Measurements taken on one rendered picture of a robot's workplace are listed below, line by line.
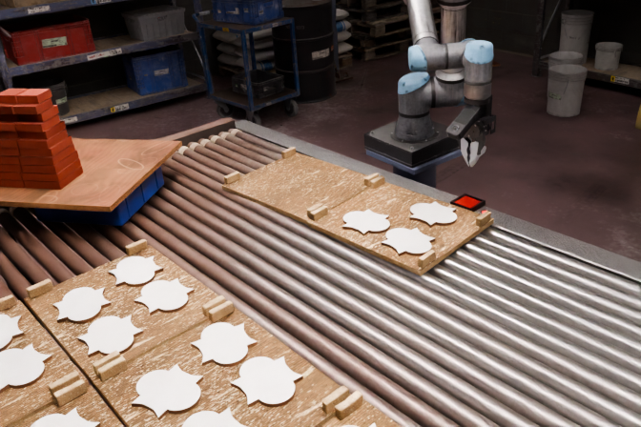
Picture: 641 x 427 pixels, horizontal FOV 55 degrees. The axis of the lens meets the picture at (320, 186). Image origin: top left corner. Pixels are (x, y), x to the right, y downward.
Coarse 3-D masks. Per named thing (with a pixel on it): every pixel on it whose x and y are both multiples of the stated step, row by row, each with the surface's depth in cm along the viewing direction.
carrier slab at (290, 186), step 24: (264, 168) 220; (288, 168) 218; (312, 168) 217; (336, 168) 216; (240, 192) 203; (264, 192) 202; (288, 192) 201; (312, 192) 200; (336, 192) 199; (360, 192) 198
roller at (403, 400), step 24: (144, 216) 196; (168, 240) 182; (192, 264) 172; (216, 264) 168; (240, 288) 157; (264, 312) 149; (288, 312) 148; (312, 336) 138; (336, 360) 132; (360, 360) 131; (384, 384) 124; (408, 408) 119; (432, 408) 118
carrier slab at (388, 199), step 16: (368, 192) 198; (384, 192) 197; (400, 192) 196; (336, 208) 189; (352, 208) 188; (368, 208) 188; (384, 208) 187; (400, 208) 187; (320, 224) 181; (336, 224) 180; (400, 224) 178; (416, 224) 177; (464, 224) 176; (352, 240) 171; (368, 240) 171; (448, 240) 168; (464, 240) 168; (384, 256) 164; (400, 256) 162; (416, 256) 162; (416, 272) 157
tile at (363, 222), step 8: (344, 216) 182; (352, 216) 181; (360, 216) 181; (368, 216) 181; (376, 216) 181; (384, 216) 180; (352, 224) 177; (360, 224) 177; (368, 224) 177; (376, 224) 176; (384, 224) 176; (360, 232) 174; (368, 232) 174; (376, 232) 174
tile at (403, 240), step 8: (392, 232) 172; (400, 232) 172; (408, 232) 172; (416, 232) 171; (384, 240) 168; (392, 240) 168; (400, 240) 168; (408, 240) 167; (416, 240) 167; (424, 240) 167; (432, 240) 168; (392, 248) 166; (400, 248) 164; (408, 248) 164; (416, 248) 164; (424, 248) 164
